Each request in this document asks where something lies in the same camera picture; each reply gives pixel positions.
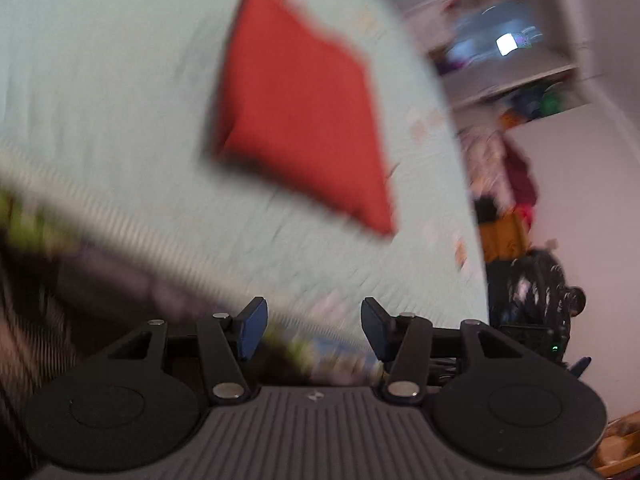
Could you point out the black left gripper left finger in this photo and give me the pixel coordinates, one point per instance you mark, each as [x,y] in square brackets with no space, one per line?
[208,356]

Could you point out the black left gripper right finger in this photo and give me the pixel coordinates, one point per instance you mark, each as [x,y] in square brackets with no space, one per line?
[407,344]

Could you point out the red t-shirt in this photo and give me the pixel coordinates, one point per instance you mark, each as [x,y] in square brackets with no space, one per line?
[294,103]

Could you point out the pile of clothes on chair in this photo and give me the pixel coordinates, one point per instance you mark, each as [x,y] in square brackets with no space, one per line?
[496,168]

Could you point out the black equipment on floor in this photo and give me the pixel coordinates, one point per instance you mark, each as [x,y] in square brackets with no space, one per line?
[530,301]

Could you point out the yellow wooden cabinet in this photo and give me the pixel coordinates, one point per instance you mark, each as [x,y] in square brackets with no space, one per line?
[504,239]

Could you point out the mint quilted floral bedspread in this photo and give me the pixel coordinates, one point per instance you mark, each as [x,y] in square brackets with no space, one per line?
[104,111]

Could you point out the white bookshelf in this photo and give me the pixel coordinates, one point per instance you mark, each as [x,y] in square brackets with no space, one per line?
[487,48]

